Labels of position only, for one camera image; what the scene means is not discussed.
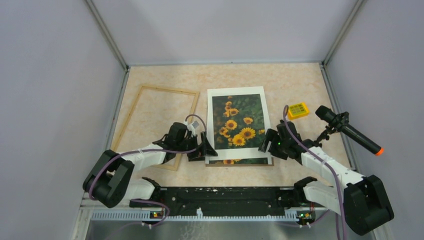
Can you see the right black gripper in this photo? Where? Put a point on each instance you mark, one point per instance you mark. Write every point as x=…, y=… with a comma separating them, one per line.
x=270, y=135

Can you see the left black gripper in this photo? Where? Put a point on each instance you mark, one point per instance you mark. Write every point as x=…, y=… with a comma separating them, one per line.
x=199, y=154

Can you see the white matted sunflower photo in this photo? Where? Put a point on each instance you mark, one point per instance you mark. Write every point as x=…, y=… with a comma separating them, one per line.
x=237, y=120

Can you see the light wooden picture frame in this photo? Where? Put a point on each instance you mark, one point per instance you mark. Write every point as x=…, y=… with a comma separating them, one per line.
x=147, y=113

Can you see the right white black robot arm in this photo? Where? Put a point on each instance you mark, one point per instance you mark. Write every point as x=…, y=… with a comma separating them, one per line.
x=361, y=200

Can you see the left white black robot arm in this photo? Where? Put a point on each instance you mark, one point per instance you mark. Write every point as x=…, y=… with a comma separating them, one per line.
x=108, y=180

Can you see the yellow calculator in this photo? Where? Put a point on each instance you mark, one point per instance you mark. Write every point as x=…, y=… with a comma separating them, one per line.
x=298, y=110

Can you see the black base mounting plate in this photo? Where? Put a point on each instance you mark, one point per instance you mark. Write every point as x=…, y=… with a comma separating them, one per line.
x=229, y=201

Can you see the black microphone orange tip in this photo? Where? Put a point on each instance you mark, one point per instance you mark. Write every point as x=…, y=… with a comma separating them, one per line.
x=357, y=136

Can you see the black microphone tripod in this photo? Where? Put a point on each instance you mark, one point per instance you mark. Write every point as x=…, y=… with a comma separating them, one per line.
x=335, y=124

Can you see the brown frame backing board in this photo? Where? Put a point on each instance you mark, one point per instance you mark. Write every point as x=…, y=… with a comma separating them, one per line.
x=241, y=162

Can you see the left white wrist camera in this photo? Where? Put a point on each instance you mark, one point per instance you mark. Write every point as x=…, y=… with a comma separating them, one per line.
x=192, y=126

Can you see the white toothed cable rail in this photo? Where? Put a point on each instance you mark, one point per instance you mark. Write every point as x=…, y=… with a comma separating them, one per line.
x=148, y=216

